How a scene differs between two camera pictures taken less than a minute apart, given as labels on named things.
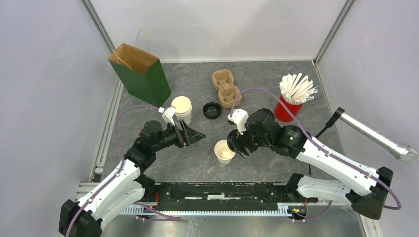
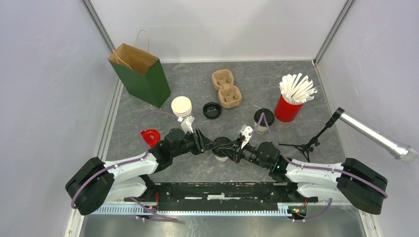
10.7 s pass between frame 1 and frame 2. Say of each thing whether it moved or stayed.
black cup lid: stayed
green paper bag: stayed
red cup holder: stayed
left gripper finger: moved
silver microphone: stayed
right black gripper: moved
